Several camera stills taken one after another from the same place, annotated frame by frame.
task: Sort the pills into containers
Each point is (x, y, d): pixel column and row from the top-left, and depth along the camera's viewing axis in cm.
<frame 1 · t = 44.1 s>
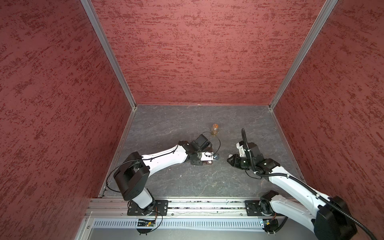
left hand: (199, 155, 86), fingers open
right hand: (227, 164, 82), fingers open
amber glass pill jar: (214, 131, 103), point 4 cm above the table

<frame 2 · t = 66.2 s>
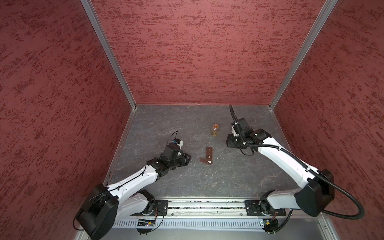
left hand: (189, 160, 84), fingers open
right hand: (228, 145, 81), fingers open
the named things where they were.

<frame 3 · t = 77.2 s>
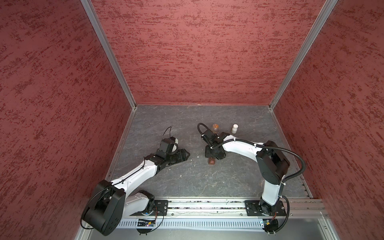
left hand: (185, 158, 85), fingers open
right hand: (210, 158, 89), fingers open
white pill bottle: (234, 129, 104), point 5 cm above the table
the other named things where they were.

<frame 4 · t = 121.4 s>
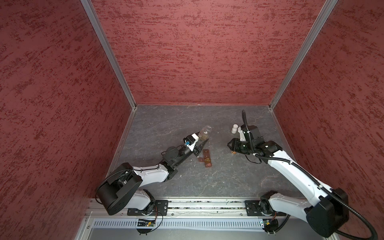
left hand: (203, 136, 76), fingers open
right hand: (229, 148, 80), fingers open
amber glass pill jar: (205, 133, 71), point 30 cm above the table
brown pill organizer strip: (206, 159, 92), point 2 cm above the table
the other named things where they were.

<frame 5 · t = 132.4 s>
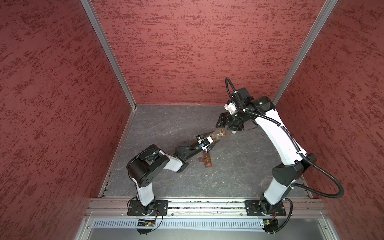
left hand: (215, 135, 80), fingers open
right hand: (221, 129, 72), fingers open
